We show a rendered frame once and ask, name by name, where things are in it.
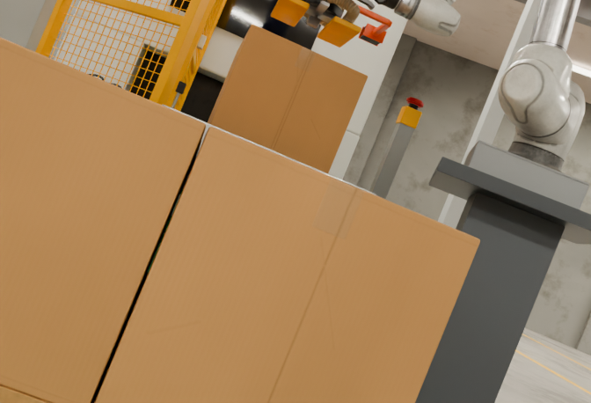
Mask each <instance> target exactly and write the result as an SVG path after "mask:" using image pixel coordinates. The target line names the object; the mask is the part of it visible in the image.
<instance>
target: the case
mask: <svg viewBox="0 0 591 403"><path fill-rule="evenodd" d="M367 79H368V76H367V75H365V74H362V73H360V72H359V71H357V70H353V69H351V68H349V67H347V66H345V65H343V64H341V63H339V62H335V61H334V60H332V59H330V58H327V57H325V56H323V55H320V54H318V53H316V52H314V51H312V50H309V49H307V48H305V47H302V46H300V45H298V44H296V43H294V42H292V41H290V40H287V39H284V38H282V37H281V36H279V35H277V34H274V33H271V32H269V31H267V30H265V29H263V28H261V27H259V26H256V25H254V24H252V25H251V27H250V29H249V30H248V32H247V34H246V35H245V37H244V39H243V41H242V43H241V45H240V47H239V49H238V50H237V53H236V55H235V57H234V60H233V62H232V64H231V66H230V70H229V72H228V75H227V77H226V78H225V81H224V83H223V87H222V89H221V91H220V93H219V96H218V98H217V100H216V103H215V106H214V108H213V110H212V113H211V115H210V117H209V119H208V124H211V125H213V126H216V127H218V128H221V129H223V130H225V131H228V132H230V133H232V134H234V135H236V136H240V137H242V138H244V139H246V140H249V141H251V142H253V143H256V144H258V145H261V146H263V147H266V148H268V149H269V150H273V151H275V152H278V153H280V154H282V155H284V156H286V157H289V158H292V159H294V160H296V161H299V162H301V163H303V164H306V165H308V166H311V167H313V168H316V169H318V170H319V171H322V172H325V173H329V171H330V169H331V167H332V163H333V160H334V159H335V156H336V154H337V152H338V149H339V146H340V144H341V141H342V139H343V137H344V134H345V133H346V130H347V126H348V124H349V122H350V120H351V118H352V115H353V113H354V109H355V108H356V105H357V103H358V100H359V98H360V96H361V93H362V90H363V88H364V85H365V84H366V81H367Z"/></svg>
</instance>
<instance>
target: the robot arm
mask: <svg viewBox="0 0 591 403"><path fill-rule="evenodd" d="M357 1H359V2H361V3H363V4H365V5H367V6H368V7H369V8H370V10H373V9H374V8H375V6H376V5H377V4H382V5H384V6H386V7H388V8H390V9H392V10H393V9H394V13H396V14H397V15H399V16H401V17H403V18H406V19H409V20H410V21H412V22H413V23H414V24H415V25H416V26H418V27H420V28H422V29H424V30H426V31H428V32H430V33H433V34H437V35H440V36H450V35H452V34H453V33H454V32H455V31H456V29H457V28H458V26H459V23H460V19H461V15H460V14H459V13H458V12H457V10H456V9H455V8H454V7H452V6H451V4H453V3H454V2H455V1H456V0H375V1H374V2H373V1H369V0H357ZM579 4H580V0H541V1H540V4H539V7H538V11H537V14H536V20H535V23H534V26H533V30H532V33H531V36H530V39H529V44H528V45H527V46H525V47H523V48H521V49H520V50H519V51H517V52H516V53H515V56H514V59H513V61H512V62H511V64H510V65H509V67H508V68H507V69H506V70H505V72H504V73H503V75H502V77H501V79H500V83H499V89H498V96H499V101H500V105H501V108H502V109H503V111H504V113H505V114H506V116H507V117H508V119H509V120H510V121H511V122H512V123H513V124H514V125H515V130H516V132H515V135H514V140H513V142H512V144H511V146H510V148H509V149H508V151H509V152H512V153H514V154H516V155H518V156H521V157H523V158H526V159H529V160H531V161H534V162H536V163H538V164H540V165H544V166H547V167H549V168H551V169H553V170H556V171H559V172H561V169H562V166H563V163H564V161H565V158H566V156H567V154H568V152H569V150H570V149H571V147H572V145H573V142H574V140H575V137H576V135H577V134H578V131H579V129H580V124H581V122H582V119H583V116H584V113H585V97H584V93H583V91H582V90H581V88H580V87H579V86H578V85H577V84H576V83H574V82H573V81H571V75H572V69H573V64H572V61H571V59H570V57H569V56H568V54H567V53H566V50H567V48H568V44H569V40H570V37H571V34H572V30H573V25H574V21H575V18H576V14H577V11H578V8H579Z"/></svg>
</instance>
